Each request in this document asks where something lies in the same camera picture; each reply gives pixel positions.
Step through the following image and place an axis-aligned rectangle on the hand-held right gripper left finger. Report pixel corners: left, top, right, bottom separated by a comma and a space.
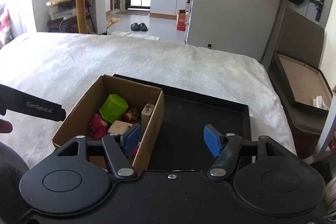
56, 123, 142, 179

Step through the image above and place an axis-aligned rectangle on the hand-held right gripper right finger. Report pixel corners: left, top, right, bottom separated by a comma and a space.
204, 124, 285, 179

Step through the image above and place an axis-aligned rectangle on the small purple container white lid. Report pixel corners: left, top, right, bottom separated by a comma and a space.
108, 120, 133, 135

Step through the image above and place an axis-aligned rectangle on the brown puppy figurine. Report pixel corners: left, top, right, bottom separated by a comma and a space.
123, 106, 141, 122

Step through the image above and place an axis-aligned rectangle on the white charger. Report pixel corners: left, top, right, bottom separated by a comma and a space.
141, 102, 155, 130

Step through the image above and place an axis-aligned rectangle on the black tray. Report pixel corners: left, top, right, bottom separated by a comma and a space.
113, 74, 256, 170

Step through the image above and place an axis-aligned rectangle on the pink dinosaur toy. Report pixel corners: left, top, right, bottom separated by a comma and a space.
89, 114, 109, 140

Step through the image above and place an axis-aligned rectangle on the green plastic container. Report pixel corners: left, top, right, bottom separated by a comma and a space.
99, 94, 129, 122

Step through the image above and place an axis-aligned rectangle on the brown cardboard box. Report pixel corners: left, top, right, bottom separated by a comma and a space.
52, 75, 164, 170

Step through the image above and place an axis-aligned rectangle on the person's left hand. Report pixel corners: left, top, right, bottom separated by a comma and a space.
0, 120, 13, 134

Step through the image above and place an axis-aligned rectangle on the person's dark trouser leg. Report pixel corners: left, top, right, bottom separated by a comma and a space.
0, 141, 30, 188

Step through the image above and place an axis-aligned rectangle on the red white printed cloth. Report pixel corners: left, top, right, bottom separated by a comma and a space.
0, 4, 13, 46

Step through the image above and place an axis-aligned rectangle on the white tissue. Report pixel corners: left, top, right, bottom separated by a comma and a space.
312, 95, 330, 110

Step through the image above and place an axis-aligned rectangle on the orange cardboard box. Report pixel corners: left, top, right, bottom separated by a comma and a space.
176, 9, 187, 31

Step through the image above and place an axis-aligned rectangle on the dark storage frame brown board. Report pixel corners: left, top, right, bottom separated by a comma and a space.
269, 50, 332, 115

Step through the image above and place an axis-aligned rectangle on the black door handle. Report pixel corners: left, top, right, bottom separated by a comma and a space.
310, 0, 326, 22

